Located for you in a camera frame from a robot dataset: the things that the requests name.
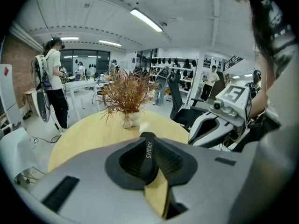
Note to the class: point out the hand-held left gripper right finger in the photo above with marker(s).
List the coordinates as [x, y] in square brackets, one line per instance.
[210, 183]

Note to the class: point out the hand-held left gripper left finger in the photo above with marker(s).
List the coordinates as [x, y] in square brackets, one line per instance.
[88, 195]

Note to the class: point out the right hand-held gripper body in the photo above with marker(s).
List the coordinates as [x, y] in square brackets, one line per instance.
[233, 106]

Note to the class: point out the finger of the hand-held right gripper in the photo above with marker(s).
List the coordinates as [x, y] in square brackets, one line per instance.
[210, 137]
[197, 122]

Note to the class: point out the black glasses case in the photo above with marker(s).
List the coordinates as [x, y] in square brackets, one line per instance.
[149, 157]

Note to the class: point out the black office chair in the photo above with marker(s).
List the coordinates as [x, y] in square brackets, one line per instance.
[180, 101]

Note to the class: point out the black staircase railing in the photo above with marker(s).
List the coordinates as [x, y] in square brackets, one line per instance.
[232, 62]

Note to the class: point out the white shelf with black items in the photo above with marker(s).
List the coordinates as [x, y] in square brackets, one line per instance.
[177, 69]

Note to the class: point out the person's patterned grey shirt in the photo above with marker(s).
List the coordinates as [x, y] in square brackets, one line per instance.
[282, 55]

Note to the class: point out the dried reddish plant white vase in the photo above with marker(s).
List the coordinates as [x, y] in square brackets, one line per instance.
[128, 94]

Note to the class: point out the white cloth cover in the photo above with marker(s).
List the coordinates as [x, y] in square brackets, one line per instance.
[16, 153]

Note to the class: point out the white table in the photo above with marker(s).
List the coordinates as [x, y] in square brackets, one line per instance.
[79, 85]

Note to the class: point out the cardboard box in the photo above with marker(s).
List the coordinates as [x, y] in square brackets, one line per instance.
[30, 101]

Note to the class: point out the long ceiling light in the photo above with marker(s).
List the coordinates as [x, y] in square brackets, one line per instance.
[69, 38]
[109, 43]
[146, 19]

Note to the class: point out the white cabinet red mark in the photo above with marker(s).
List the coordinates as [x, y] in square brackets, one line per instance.
[7, 90]

